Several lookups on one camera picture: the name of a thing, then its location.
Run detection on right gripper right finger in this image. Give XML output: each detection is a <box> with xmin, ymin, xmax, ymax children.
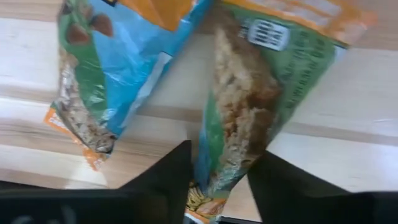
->
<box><xmin>248</xmin><ymin>151</ymin><xmax>352</xmax><ymax>224</ymax></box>

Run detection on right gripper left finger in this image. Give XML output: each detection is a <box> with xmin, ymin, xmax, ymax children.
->
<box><xmin>120</xmin><ymin>140</ymin><xmax>193</xmax><ymax>224</ymax></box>

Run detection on granola bar orange green wrapper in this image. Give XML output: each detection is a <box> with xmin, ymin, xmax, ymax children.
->
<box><xmin>43</xmin><ymin>0</ymin><xmax>215</xmax><ymax>171</ymax></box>
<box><xmin>185</xmin><ymin>0</ymin><xmax>379</xmax><ymax>223</ymax></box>

